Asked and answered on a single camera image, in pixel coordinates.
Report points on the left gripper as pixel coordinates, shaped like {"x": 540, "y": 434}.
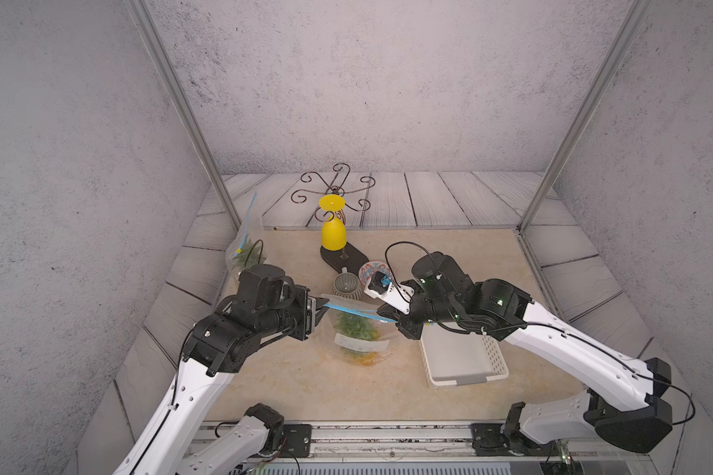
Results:
{"x": 309, "y": 304}

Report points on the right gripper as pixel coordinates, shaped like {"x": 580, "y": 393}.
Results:
{"x": 409, "y": 330}

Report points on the pineapple from bag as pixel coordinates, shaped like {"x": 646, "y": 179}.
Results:
{"x": 358, "y": 338}

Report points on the zip-top bag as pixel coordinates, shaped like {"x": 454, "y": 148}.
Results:
{"x": 251, "y": 228}
{"x": 325, "y": 332}

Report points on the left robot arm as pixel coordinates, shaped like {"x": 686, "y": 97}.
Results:
{"x": 267, "y": 307}

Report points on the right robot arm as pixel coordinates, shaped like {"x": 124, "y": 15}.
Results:
{"x": 622, "y": 399}

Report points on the grey ribbed ceramic cup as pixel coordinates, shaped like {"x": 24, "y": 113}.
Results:
{"x": 347, "y": 285}

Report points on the white perforated plastic basket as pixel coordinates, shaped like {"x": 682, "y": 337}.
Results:
{"x": 461, "y": 359}

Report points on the red blue patterned bowl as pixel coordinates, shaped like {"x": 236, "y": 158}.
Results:
{"x": 369, "y": 269}

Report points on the yellow plastic wine glass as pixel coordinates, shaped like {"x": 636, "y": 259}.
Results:
{"x": 333, "y": 231}

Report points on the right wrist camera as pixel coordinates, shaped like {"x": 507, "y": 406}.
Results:
{"x": 383, "y": 287}

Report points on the copper wire glass stand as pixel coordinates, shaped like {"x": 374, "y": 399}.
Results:
{"x": 349, "y": 258}

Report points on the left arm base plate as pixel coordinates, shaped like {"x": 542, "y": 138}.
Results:
{"x": 288, "y": 441}

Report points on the aluminium mounting rail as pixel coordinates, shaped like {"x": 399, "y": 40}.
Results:
{"x": 404, "y": 447}

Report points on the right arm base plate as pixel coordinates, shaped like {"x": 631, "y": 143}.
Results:
{"x": 489, "y": 440}

